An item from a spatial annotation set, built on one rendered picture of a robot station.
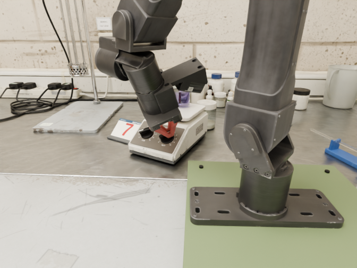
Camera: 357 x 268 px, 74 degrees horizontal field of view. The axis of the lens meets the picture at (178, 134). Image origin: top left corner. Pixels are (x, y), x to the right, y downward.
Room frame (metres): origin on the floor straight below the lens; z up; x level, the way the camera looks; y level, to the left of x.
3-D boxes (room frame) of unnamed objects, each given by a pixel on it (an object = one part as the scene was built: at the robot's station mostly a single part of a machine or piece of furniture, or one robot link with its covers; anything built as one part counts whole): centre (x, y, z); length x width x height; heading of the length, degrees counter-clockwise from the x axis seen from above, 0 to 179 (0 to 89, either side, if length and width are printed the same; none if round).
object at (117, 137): (0.61, 0.15, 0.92); 0.09 x 0.06 x 0.04; 60
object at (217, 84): (0.98, -0.15, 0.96); 0.06 x 0.06 x 0.11
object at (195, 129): (0.58, 0.01, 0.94); 0.22 x 0.13 x 0.08; 152
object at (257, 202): (0.27, -0.12, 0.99); 0.20 x 0.07 x 0.08; 88
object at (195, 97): (0.93, -0.08, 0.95); 0.06 x 0.06 x 0.10
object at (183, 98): (0.63, -0.01, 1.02); 0.06 x 0.05 x 0.08; 83
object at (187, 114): (0.61, 0.00, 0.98); 0.12 x 0.12 x 0.01; 62
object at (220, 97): (0.91, -0.16, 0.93); 0.05 x 0.05 x 0.05
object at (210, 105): (0.69, -0.08, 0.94); 0.06 x 0.06 x 0.08
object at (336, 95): (0.92, -0.62, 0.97); 0.18 x 0.13 x 0.15; 121
